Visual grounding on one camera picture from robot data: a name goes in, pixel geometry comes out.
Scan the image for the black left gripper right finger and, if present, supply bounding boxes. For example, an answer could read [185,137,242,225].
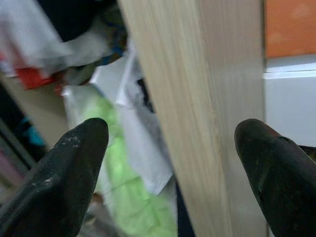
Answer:
[234,118,316,237]

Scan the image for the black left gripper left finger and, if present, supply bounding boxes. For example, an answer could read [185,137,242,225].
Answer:
[0,118,109,237]

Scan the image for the teal blue item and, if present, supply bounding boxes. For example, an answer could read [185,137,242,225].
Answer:
[21,117,46,148]

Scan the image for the light green cloth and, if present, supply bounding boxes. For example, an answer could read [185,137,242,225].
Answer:
[92,95,179,237]

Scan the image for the beige shelf board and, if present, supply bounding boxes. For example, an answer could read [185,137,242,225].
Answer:
[0,73,75,155]

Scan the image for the white cabinet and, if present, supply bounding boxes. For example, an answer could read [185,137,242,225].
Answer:
[262,57,316,148]

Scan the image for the white plastic bag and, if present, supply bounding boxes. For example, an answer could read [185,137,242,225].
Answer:
[115,50,174,196]

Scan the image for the red box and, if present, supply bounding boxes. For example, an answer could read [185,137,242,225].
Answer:
[13,66,64,96]

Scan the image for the light wooden board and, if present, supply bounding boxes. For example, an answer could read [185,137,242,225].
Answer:
[118,0,267,237]

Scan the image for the white cloth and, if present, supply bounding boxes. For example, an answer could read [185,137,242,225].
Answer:
[0,0,112,75]

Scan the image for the orange panel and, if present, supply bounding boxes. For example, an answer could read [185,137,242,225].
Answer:
[264,0,316,59]

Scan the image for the black cloth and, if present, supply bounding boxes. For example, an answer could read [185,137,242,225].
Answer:
[37,0,121,44]

